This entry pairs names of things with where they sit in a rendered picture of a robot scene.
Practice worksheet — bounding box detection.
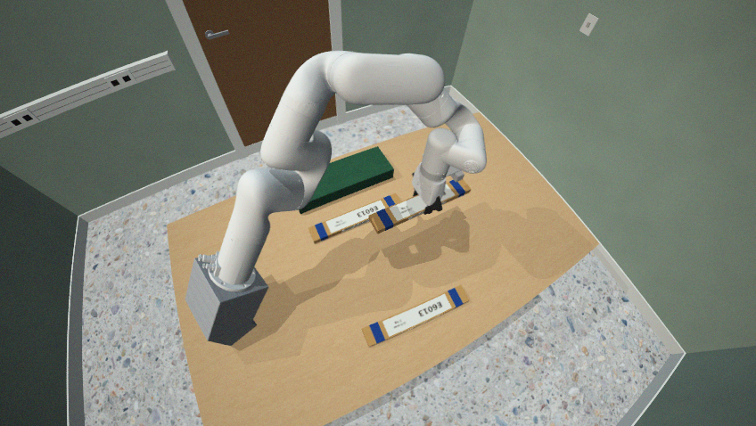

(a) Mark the cardboard welding electrode pack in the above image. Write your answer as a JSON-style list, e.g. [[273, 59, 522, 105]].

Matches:
[[368, 179, 471, 233]]

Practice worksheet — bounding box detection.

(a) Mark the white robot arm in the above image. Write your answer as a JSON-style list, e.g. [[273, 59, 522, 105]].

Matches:
[[198, 51, 487, 292]]

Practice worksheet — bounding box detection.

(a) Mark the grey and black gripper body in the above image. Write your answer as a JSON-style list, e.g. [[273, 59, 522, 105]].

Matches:
[[412, 162, 446, 206]]

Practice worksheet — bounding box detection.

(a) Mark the tan welding electrode pack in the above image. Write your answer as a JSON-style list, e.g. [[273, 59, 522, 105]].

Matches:
[[308, 193, 401, 243]]

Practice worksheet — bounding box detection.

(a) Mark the tan cardboard pack with blue bands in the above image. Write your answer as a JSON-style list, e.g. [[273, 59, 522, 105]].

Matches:
[[361, 285, 469, 347]]

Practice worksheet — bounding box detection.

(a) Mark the dark green low platform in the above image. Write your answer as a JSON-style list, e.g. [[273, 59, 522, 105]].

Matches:
[[299, 147, 394, 214]]

